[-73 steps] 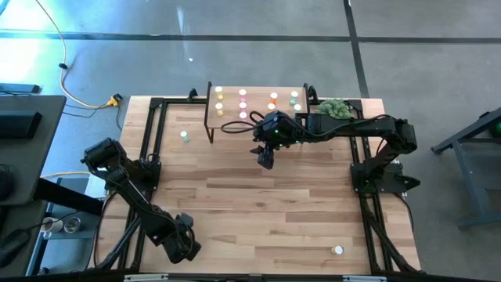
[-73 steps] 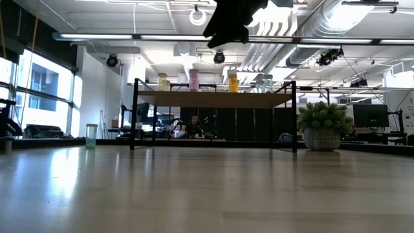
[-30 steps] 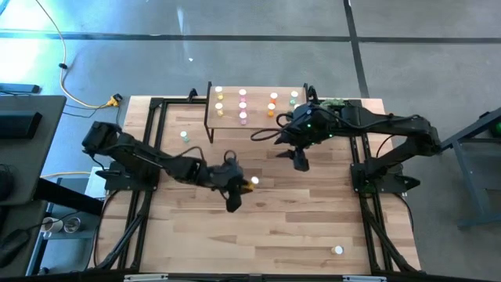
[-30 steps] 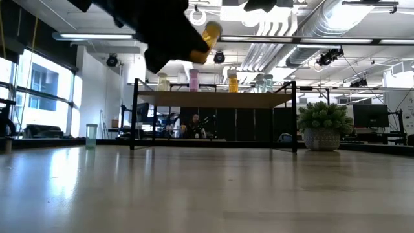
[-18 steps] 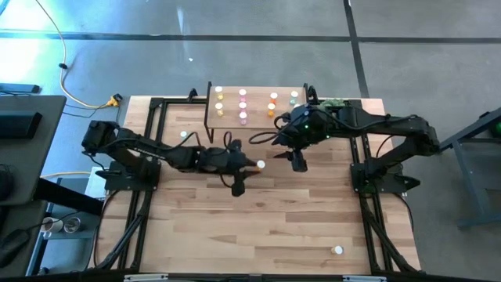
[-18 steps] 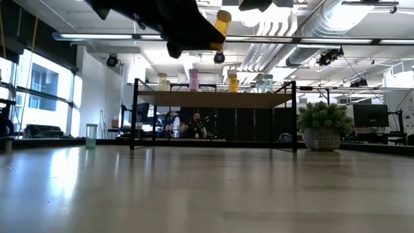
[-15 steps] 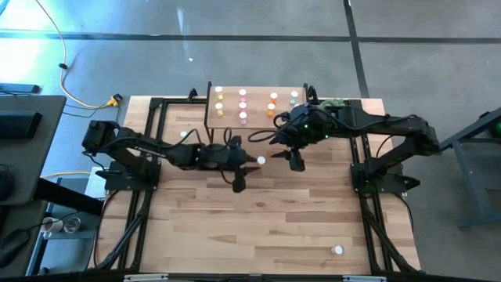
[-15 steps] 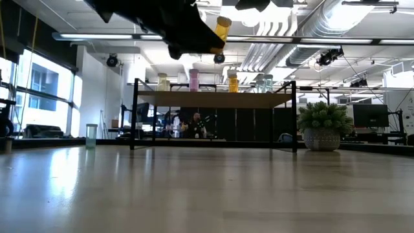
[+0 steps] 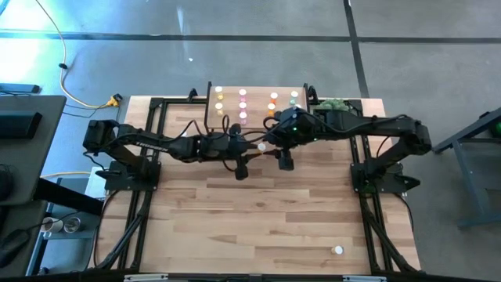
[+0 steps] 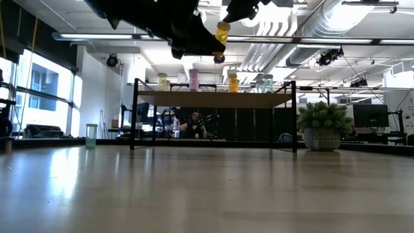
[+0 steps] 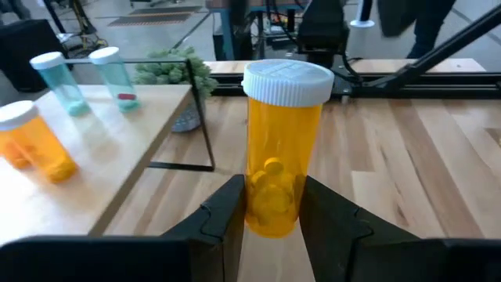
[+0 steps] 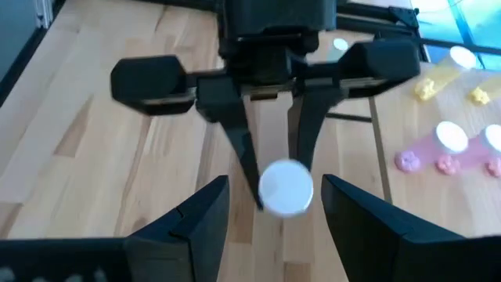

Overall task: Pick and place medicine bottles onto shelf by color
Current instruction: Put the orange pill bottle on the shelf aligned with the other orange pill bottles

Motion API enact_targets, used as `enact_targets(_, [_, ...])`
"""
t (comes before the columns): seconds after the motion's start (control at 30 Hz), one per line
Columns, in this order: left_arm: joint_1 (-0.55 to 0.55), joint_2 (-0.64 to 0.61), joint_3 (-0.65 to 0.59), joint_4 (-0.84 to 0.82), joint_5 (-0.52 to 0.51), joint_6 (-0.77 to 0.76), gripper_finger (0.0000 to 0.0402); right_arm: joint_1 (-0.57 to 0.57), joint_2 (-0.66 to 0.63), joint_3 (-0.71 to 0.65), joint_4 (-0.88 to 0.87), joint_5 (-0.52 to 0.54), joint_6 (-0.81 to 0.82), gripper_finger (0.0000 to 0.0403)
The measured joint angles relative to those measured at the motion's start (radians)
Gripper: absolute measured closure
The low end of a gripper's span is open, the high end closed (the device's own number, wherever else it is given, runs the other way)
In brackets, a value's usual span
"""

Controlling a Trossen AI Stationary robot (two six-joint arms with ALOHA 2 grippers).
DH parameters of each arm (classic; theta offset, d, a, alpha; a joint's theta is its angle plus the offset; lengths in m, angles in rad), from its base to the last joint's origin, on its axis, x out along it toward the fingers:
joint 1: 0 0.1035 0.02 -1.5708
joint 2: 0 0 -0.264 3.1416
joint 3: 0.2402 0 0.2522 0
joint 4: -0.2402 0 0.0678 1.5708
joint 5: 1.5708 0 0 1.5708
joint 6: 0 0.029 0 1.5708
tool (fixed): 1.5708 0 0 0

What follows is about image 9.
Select black cable bundle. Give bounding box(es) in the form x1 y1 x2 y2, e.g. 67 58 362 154
358 191 420 273
92 190 153 271

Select black desk beam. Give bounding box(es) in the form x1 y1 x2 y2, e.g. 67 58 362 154
33 177 106 217

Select yellow cable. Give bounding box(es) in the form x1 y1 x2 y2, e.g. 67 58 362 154
41 170 92 179

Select grey metal stand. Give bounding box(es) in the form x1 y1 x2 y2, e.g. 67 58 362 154
430 106 501 231

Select yellow extension cord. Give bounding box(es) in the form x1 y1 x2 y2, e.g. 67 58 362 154
34 0 114 110

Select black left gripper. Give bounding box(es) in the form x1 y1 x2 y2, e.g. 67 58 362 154
203 123 262 181

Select white box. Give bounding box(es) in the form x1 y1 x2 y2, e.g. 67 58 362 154
84 166 111 199

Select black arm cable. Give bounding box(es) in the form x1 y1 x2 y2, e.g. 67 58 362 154
168 114 251 173
262 115 302 138

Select black floor cable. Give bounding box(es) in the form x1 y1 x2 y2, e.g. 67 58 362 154
61 102 123 132

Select green potted plant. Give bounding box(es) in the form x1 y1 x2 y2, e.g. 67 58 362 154
315 98 353 113

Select black keyboard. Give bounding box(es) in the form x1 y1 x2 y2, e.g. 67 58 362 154
0 110 43 140

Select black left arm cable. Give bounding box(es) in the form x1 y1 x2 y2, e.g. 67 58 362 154
168 114 251 173

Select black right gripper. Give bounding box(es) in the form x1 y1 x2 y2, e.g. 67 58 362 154
263 107 316 172

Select yellow cord plug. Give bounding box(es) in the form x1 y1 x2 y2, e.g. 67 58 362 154
106 93 124 109

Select dark flat device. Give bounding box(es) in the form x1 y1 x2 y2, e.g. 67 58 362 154
0 82 41 96

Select white paper cup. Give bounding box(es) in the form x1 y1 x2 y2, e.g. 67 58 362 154
41 217 64 234

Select wooden shelf black legs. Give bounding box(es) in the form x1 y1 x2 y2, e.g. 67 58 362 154
203 81 313 145

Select black metal table frame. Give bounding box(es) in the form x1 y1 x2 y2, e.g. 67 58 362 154
117 96 396 282

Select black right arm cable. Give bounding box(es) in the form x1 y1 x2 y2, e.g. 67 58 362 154
262 115 302 138

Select dark desk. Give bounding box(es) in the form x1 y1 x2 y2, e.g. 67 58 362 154
0 93 67 207

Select silver metal bracket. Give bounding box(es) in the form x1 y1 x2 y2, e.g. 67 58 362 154
342 275 387 282
123 273 169 282

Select clear glass cup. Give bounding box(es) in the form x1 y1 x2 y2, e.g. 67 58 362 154
63 216 82 234

